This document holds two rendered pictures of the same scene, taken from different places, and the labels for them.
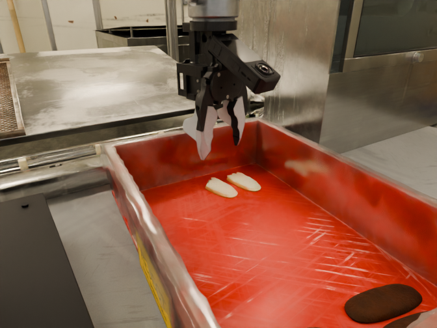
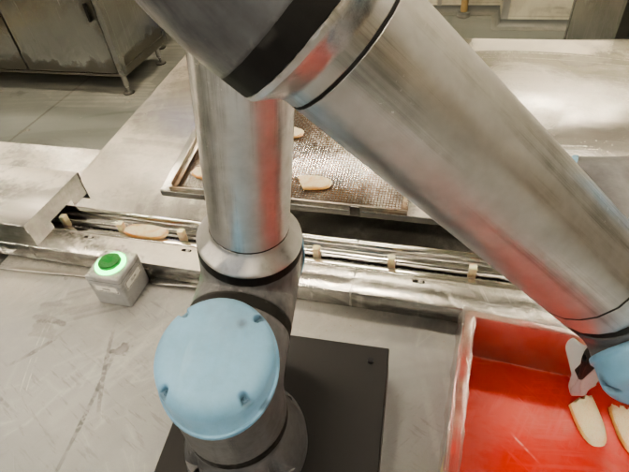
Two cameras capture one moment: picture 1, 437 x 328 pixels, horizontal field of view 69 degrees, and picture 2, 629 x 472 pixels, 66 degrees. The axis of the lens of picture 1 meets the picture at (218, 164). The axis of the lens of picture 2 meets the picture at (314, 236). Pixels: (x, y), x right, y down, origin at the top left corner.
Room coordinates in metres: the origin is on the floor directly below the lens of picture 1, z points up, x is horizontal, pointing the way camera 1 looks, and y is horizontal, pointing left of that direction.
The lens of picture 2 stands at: (0.06, 0.00, 1.50)
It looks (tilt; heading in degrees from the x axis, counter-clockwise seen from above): 43 degrees down; 50
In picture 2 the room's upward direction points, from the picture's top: 6 degrees counter-clockwise
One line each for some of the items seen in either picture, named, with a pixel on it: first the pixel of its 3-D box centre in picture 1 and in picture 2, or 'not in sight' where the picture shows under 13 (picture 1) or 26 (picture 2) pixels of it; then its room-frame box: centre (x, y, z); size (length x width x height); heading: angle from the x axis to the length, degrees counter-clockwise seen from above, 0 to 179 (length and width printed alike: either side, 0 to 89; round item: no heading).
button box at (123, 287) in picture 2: not in sight; (122, 282); (0.18, 0.72, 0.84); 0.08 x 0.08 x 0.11; 31
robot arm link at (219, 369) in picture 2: not in sight; (226, 376); (0.15, 0.28, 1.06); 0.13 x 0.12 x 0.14; 39
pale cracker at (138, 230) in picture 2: not in sight; (145, 230); (0.28, 0.80, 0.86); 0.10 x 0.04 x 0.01; 121
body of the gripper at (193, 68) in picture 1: (210, 62); not in sight; (0.52, 0.01, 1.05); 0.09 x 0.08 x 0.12; 46
